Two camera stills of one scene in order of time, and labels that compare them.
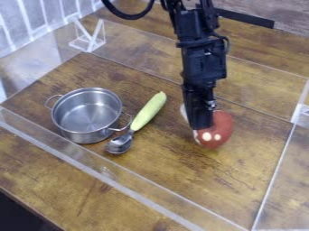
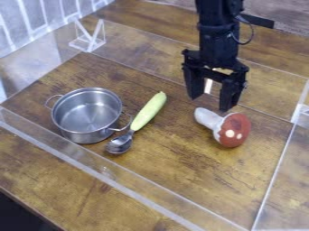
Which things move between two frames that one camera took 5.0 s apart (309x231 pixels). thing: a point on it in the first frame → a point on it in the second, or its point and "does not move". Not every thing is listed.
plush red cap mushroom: x=215 y=135 → x=230 y=128
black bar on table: x=243 y=18 does not move
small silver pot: x=88 y=115 does not move
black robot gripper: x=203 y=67 → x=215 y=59
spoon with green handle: x=120 y=144 does not move
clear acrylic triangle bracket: x=86 y=40 does not move
